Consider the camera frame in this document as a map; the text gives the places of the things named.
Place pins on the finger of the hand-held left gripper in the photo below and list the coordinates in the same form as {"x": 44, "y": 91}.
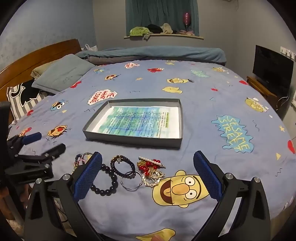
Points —
{"x": 54, "y": 151}
{"x": 32, "y": 138}

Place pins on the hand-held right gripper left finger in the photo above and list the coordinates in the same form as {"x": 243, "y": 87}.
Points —
{"x": 87, "y": 178}

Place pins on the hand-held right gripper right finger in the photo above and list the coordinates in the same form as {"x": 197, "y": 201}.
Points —
{"x": 208, "y": 178}

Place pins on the thin dark bangle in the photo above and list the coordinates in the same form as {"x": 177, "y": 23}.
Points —
{"x": 86, "y": 153}

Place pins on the grey shallow box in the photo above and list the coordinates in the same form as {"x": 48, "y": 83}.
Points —
{"x": 129, "y": 140}

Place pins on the pearl hair clip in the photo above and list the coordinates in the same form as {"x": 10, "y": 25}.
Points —
{"x": 150, "y": 160}

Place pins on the red bead jewelry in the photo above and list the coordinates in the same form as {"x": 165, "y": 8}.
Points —
{"x": 148, "y": 165}

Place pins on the blue cartoon printed bed sheet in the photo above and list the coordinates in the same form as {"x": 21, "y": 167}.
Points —
{"x": 69, "y": 139}

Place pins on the silver bangle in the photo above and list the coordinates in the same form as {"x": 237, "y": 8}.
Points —
{"x": 121, "y": 183}

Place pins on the striped black and white pillow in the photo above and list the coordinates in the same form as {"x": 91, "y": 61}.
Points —
{"x": 20, "y": 102}

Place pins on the grey-blue pillow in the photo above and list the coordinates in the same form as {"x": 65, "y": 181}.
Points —
{"x": 60, "y": 74}

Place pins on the beige pillow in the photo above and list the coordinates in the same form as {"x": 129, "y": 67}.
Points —
{"x": 40, "y": 68}

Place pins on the blue-green printed paper liner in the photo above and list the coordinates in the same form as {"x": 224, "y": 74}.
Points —
{"x": 138, "y": 120}

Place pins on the wooden headboard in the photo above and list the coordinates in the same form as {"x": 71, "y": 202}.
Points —
{"x": 34, "y": 58}

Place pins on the wooden television stand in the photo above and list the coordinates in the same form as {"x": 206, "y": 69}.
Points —
{"x": 261, "y": 88}

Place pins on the white plastic bag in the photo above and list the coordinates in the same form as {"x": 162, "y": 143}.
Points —
{"x": 90, "y": 48}

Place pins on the black television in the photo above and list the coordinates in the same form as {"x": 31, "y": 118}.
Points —
{"x": 270, "y": 64}

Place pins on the blue-grey folded duvet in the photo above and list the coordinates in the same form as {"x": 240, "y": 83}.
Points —
{"x": 150, "y": 54}

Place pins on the green cloth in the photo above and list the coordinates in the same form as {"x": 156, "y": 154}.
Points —
{"x": 138, "y": 31}

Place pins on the pink cloth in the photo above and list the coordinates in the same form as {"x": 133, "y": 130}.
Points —
{"x": 185, "y": 33}

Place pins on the window sill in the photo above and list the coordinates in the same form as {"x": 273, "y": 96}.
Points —
{"x": 173, "y": 35}

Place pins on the beige cloth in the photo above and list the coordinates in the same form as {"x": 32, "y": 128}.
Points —
{"x": 166, "y": 27}

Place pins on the black cloth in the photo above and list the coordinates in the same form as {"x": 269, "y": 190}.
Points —
{"x": 154, "y": 28}

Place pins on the pink wine glass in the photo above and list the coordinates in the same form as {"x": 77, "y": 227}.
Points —
{"x": 186, "y": 18}

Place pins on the white wall sockets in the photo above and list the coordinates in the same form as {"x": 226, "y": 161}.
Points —
{"x": 288, "y": 52}

